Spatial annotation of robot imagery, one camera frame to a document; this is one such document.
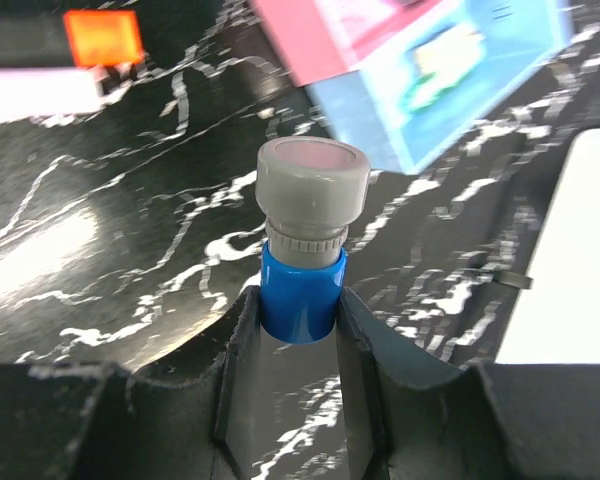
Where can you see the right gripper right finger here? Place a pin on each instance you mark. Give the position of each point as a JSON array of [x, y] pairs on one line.
[[409, 415]]

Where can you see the blue plastic bin right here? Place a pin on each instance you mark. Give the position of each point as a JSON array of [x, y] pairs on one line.
[[366, 108]]

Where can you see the green stapler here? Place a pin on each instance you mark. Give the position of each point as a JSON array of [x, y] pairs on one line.
[[439, 73]]

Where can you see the orange capped black highlighter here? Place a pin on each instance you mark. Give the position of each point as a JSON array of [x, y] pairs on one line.
[[76, 38]]

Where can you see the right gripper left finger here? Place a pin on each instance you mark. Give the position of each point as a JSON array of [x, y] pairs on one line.
[[186, 415]]

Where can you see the pink plastic bin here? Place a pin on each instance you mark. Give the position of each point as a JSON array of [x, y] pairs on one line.
[[318, 40]]

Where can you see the white whiteboard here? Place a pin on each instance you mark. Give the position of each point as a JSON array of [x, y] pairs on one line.
[[557, 320]]

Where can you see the blue capped small bottle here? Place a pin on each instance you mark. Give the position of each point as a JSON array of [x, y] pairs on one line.
[[310, 190]]

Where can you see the pink highlighter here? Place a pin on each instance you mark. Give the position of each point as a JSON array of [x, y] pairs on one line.
[[26, 93]]

